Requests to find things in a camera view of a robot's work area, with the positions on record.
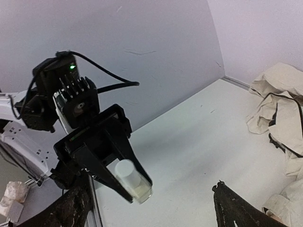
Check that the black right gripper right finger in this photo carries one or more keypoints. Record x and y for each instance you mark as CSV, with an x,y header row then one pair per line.
x,y
233,211

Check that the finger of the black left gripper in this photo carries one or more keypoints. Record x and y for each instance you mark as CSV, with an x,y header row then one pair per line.
x,y
93,165
122,149

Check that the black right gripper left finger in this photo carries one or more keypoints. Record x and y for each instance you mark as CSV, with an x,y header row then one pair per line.
x,y
47,206

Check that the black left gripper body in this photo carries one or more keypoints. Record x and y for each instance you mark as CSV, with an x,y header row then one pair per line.
x,y
103,140

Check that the white nail polish bottle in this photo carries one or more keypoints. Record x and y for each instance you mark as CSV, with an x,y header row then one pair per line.
x,y
134,182

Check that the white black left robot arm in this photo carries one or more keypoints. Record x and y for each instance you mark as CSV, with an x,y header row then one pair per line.
x,y
45,160

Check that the crumpled white tissue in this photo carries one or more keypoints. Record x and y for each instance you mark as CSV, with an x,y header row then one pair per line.
x,y
11,203

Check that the beige zip jacket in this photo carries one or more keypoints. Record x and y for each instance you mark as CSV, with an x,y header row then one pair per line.
x,y
280,113

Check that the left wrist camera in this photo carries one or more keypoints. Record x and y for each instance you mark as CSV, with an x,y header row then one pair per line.
x,y
61,90

